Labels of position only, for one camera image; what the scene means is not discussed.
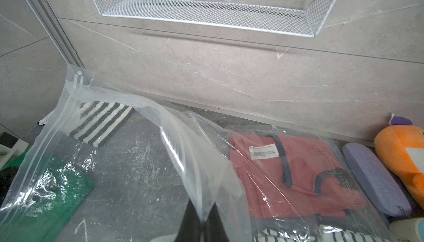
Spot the thin striped white shirt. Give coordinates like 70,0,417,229
253,227,392,242

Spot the black white striped tank top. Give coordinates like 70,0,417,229
36,99,134,148

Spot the red shirt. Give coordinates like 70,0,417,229
230,133,367,219

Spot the orange plush toy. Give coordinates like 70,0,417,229
374,113,424,207

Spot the clear plastic vacuum bag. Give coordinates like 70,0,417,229
0,64,395,242

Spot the white wire mesh basket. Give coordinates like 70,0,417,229
93,0,337,38

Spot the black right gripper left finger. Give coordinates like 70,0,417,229
174,200,202,242

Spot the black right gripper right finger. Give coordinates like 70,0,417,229
203,203,229,242

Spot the purple glasses case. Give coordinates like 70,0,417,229
342,143,413,218

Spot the green shirt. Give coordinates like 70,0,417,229
1,148,95,242

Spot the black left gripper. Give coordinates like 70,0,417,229
1,132,29,169

